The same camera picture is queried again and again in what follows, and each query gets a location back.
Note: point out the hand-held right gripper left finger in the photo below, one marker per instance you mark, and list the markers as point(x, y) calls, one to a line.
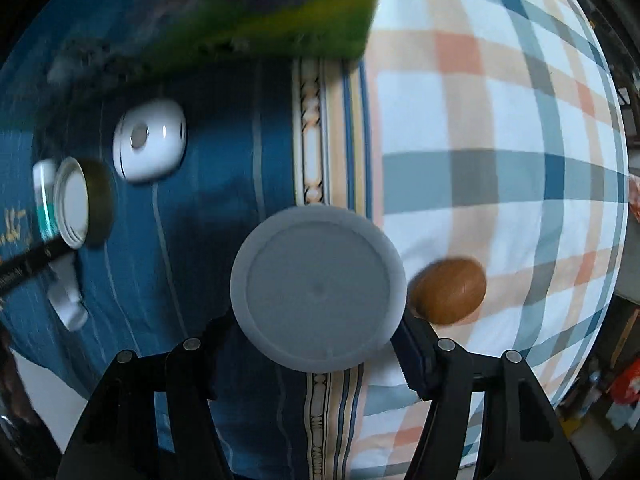
point(216, 342)

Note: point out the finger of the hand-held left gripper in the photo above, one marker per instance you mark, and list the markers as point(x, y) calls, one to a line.
point(30, 265)

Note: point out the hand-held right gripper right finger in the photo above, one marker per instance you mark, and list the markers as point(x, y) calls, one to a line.
point(411, 355)

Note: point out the grey round lid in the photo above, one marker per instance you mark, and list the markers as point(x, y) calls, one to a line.
point(317, 292)

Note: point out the white plastic hook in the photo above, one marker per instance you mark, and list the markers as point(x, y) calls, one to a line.
point(67, 292)

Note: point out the white and teal tube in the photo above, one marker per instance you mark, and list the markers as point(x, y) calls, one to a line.
point(45, 200)

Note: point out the brown wooden egg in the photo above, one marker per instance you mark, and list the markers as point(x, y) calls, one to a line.
point(447, 290)

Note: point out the dark jar with white lid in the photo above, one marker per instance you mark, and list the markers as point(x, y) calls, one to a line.
point(85, 202)

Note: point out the blue striped bedsheet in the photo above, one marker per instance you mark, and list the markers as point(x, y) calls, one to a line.
point(200, 210)

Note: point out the white oval case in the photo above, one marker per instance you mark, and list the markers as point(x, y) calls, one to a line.
point(149, 140)

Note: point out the plaid checked blanket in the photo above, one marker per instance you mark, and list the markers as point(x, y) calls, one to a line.
point(500, 185)

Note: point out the green and blue printed box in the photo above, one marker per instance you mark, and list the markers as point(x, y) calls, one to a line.
point(225, 10)

